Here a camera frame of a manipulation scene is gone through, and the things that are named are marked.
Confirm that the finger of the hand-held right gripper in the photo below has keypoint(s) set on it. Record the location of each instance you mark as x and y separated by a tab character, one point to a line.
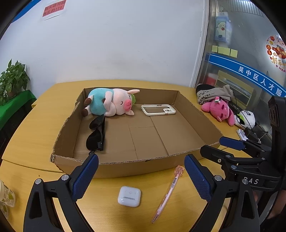
232	143
219	156

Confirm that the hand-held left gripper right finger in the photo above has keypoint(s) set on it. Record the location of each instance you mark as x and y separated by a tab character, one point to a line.
197	176

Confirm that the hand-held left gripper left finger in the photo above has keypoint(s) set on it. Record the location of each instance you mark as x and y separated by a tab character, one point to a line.
86	176

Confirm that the pink pen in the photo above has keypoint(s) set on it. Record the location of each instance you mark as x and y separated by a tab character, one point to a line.
171	187

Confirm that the black sunglasses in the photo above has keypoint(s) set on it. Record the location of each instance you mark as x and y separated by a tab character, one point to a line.
95	138

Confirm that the white earbuds case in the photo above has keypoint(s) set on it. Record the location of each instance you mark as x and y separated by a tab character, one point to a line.
129	196

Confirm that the shallow cardboard box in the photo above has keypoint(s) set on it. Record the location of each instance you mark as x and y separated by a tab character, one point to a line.
143	138

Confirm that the white charger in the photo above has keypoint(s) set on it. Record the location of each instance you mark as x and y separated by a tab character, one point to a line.
242	134

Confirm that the panda plush toy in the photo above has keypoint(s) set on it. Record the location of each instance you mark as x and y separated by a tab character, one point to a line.
247	119

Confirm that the grey cloth bag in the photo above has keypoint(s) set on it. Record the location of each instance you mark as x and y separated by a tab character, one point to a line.
210	92

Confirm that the white phone case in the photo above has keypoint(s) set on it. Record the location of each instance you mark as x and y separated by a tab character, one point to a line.
167	110

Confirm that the blue window banner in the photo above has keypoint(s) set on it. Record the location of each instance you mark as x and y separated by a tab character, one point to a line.
245	71

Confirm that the leaf patterned paper cup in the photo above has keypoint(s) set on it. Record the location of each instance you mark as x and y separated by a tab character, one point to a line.
7	196

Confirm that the pink pig plush toy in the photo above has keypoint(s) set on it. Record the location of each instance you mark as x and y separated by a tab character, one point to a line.
116	98

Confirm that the yellow sticky note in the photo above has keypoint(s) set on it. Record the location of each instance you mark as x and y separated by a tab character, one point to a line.
234	53
221	50
227	51
215	49

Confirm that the green cloth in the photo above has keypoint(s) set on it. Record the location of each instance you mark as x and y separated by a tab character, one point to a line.
17	100

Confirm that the cartoon window poster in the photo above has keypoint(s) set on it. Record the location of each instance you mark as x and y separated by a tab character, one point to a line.
222	29

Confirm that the green potted plant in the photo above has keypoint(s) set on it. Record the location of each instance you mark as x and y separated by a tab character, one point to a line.
13	80

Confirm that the red wall notice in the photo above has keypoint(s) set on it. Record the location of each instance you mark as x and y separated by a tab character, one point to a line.
54	9

